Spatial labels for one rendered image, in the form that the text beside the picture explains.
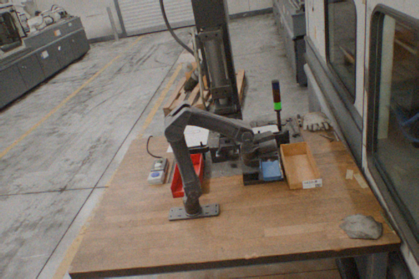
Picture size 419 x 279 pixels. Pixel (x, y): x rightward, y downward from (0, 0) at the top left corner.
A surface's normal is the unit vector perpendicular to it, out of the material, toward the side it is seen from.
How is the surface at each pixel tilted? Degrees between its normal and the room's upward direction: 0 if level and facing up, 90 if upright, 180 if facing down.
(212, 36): 90
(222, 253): 0
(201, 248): 0
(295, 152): 90
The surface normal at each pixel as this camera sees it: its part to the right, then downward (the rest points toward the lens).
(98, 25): -0.11, 0.48
